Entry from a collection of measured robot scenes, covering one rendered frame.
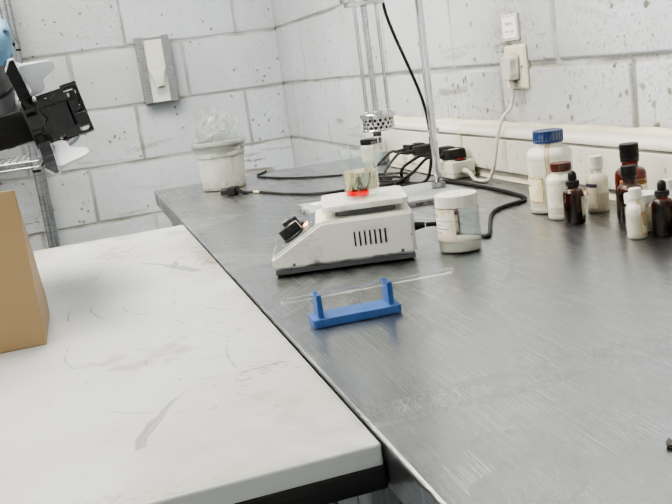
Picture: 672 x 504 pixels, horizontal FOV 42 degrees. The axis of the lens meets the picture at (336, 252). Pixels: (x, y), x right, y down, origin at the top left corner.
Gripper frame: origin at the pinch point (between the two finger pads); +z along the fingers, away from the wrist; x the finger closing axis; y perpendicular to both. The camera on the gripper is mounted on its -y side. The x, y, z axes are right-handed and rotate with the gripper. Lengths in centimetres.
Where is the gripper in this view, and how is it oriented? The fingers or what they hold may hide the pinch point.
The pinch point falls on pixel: (28, 119)
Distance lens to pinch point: 118.5
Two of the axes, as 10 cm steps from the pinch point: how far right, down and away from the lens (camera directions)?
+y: 9.1, -3.6, 2.0
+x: 3.3, 9.3, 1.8
